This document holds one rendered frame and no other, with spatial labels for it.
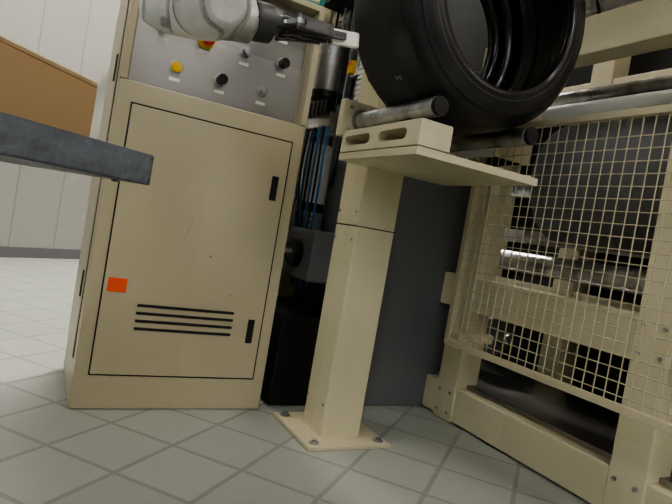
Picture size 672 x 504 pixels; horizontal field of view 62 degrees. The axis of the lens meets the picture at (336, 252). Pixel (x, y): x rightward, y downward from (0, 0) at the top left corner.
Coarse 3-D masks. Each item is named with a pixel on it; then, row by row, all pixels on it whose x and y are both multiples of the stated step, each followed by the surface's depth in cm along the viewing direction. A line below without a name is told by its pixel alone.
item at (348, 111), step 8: (344, 104) 148; (352, 104) 149; (360, 104) 150; (344, 112) 148; (352, 112) 149; (360, 112) 150; (344, 120) 148; (352, 120) 149; (336, 128) 150; (344, 128) 148; (352, 128) 150; (456, 152) 167
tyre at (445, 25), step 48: (384, 0) 121; (432, 0) 115; (480, 0) 157; (528, 0) 152; (576, 0) 133; (384, 48) 126; (432, 48) 118; (528, 48) 155; (576, 48) 136; (384, 96) 137; (432, 96) 124; (480, 96) 124; (528, 96) 130
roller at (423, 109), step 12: (384, 108) 138; (396, 108) 132; (408, 108) 127; (420, 108) 123; (432, 108) 120; (444, 108) 121; (360, 120) 147; (372, 120) 142; (384, 120) 137; (396, 120) 133
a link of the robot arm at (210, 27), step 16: (176, 0) 90; (192, 0) 84; (208, 0) 83; (224, 0) 84; (240, 0) 85; (176, 16) 96; (192, 16) 86; (208, 16) 85; (224, 16) 85; (240, 16) 86; (192, 32) 92; (208, 32) 88; (224, 32) 88
